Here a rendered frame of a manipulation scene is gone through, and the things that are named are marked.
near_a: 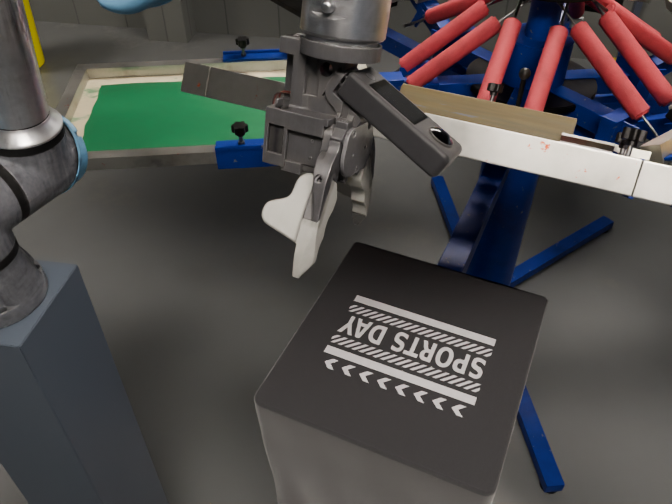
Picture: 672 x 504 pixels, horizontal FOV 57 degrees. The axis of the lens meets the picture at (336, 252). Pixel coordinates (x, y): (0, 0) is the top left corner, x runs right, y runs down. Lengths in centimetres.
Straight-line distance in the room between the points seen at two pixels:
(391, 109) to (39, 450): 95
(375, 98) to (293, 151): 9
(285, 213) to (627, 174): 35
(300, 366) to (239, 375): 121
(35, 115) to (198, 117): 103
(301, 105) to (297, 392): 70
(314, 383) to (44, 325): 47
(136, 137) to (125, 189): 151
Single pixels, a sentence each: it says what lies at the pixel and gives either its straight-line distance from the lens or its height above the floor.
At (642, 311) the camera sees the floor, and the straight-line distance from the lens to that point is 288.
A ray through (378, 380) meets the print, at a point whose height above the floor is 95.
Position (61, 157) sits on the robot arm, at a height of 139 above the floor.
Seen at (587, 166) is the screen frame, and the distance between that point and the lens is 69.
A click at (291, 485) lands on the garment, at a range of 139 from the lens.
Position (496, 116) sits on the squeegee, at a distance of 130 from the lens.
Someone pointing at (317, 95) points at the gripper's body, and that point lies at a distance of 57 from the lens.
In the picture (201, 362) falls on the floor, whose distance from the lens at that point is 247.
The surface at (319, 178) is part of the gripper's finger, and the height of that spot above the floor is 159.
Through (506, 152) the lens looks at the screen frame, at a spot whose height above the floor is 154.
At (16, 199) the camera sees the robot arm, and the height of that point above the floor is 137.
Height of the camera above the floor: 190
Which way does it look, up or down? 42 degrees down
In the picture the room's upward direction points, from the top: straight up
